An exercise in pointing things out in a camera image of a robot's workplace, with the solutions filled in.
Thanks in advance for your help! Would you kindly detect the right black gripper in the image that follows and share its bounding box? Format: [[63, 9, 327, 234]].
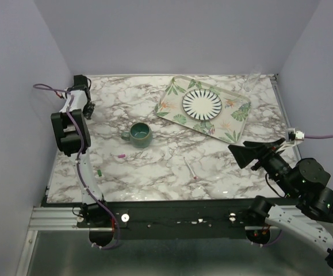
[[228, 137, 298, 197]]

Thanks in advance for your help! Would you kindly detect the white pen pink tip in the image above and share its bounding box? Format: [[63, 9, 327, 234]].
[[183, 157, 197, 179]]

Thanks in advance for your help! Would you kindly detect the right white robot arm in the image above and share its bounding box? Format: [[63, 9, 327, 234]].
[[228, 138, 333, 269]]

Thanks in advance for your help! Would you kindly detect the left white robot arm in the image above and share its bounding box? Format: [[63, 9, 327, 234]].
[[51, 75, 111, 227]]

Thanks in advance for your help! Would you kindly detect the floral leaf tray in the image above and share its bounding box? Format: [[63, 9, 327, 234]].
[[154, 75, 251, 144]]

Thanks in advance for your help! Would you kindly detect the striped blue white plate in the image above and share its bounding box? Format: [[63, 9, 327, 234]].
[[182, 89, 223, 121]]

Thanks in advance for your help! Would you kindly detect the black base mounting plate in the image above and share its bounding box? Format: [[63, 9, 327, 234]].
[[75, 198, 273, 241]]

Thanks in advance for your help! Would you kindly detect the clear glass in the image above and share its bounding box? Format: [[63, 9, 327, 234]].
[[243, 65, 262, 92]]

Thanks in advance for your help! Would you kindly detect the green ceramic mug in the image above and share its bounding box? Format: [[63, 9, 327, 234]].
[[121, 122, 153, 148]]

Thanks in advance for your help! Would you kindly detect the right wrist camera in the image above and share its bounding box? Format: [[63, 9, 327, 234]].
[[285, 128, 305, 143]]

